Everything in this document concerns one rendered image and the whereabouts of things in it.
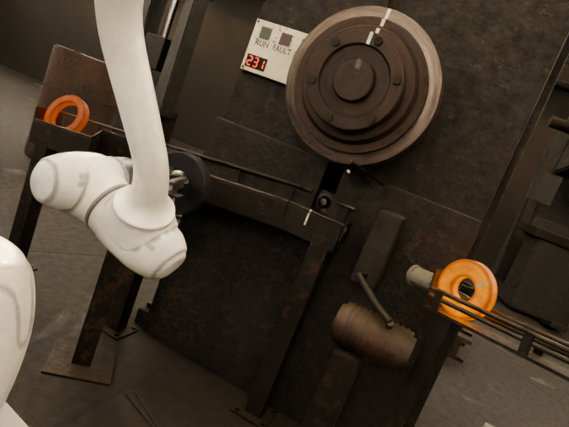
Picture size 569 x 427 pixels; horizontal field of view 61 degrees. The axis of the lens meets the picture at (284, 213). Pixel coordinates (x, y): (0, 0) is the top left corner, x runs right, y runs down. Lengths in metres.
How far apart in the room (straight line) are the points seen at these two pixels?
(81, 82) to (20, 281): 3.51
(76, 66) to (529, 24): 3.19
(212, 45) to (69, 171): 8.16
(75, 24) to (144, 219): 10.13
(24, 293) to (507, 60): 1.42
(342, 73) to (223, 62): 7.40
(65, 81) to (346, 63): 2.95
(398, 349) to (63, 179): 0.92
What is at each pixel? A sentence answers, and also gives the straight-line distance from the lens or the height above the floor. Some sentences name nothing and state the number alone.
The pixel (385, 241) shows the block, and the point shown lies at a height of 0.72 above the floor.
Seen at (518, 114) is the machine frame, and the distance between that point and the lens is 1.62.
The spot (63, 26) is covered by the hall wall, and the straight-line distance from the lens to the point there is 11.07.
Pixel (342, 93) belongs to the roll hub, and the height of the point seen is 1.07.
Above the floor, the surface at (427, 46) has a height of 1.28.
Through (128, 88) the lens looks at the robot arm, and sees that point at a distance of 0.74.
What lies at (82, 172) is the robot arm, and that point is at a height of 0.74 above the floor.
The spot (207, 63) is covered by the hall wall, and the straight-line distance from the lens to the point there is 8.93.
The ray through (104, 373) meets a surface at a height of 0.01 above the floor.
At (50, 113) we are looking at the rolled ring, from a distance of 2.16.
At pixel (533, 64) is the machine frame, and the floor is 1.35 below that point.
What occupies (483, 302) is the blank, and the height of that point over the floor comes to 0.70.
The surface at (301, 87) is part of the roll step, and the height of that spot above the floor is 1.05.
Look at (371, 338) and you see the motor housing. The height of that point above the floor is 0.49.
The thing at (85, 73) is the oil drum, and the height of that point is 0.76.
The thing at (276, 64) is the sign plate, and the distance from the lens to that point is 1.75.
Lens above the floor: 0.93
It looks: 10 degrees down
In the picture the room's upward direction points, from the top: 21 degrees clockwise
